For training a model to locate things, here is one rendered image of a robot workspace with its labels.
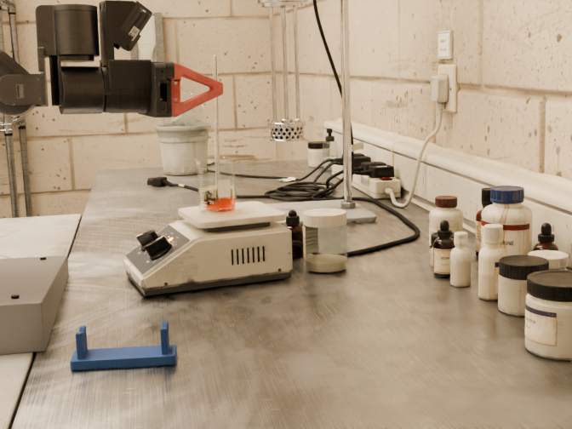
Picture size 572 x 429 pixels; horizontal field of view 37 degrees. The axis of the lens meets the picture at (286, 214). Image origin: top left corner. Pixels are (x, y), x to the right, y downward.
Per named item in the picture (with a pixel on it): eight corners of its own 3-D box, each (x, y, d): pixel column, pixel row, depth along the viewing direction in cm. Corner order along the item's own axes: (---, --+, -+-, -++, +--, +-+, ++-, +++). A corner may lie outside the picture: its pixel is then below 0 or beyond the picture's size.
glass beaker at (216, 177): (246, 213, 115) (244, 152, 114) (221, 220, 111) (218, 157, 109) (212, 209, 118) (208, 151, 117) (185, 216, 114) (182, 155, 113)
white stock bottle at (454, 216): (440, 251, 126) (440, 193, 125) (469, 255, 123) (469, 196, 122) (422, 257, 123) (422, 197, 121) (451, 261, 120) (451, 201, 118)
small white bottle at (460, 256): (473, 287, 106) (473, 234, 105) (452, 288, 106) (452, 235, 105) (468, 282, 109) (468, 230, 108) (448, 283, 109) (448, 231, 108)
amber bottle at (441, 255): (432, 272, 114) (432, 218, 113) (454, 272, 114) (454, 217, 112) (433, 278, 111) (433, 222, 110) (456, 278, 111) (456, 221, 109)
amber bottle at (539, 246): (563, 285, 106) (564, 222, 105) (547, 289, 104) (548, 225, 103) (542, 280, 109) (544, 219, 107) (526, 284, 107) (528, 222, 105)
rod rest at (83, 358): (70, 371, 82) (66, 335, 81) (76, 359, 85) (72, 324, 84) (175, 365, 82) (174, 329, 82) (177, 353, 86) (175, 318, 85)
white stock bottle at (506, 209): (488, 267, 116) (489, 183, 114) (536, 271, 113) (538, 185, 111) (474, 278, 110) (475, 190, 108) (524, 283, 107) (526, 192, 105)
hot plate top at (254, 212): (199, 229, 107) (198, 222, 107) (176, 214, 118) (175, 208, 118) (288, 220, 112) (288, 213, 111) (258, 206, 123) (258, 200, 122)
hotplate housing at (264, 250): (142, 300, 106) (139, 236, 104) (122, 276, 118) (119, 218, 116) (310, 277, 113) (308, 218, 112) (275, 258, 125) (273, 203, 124)
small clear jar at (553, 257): (541, 290, 104) (543, 248, 103) (575, 297, 101) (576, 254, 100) (518, 297, 101) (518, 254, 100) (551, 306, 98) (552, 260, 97)
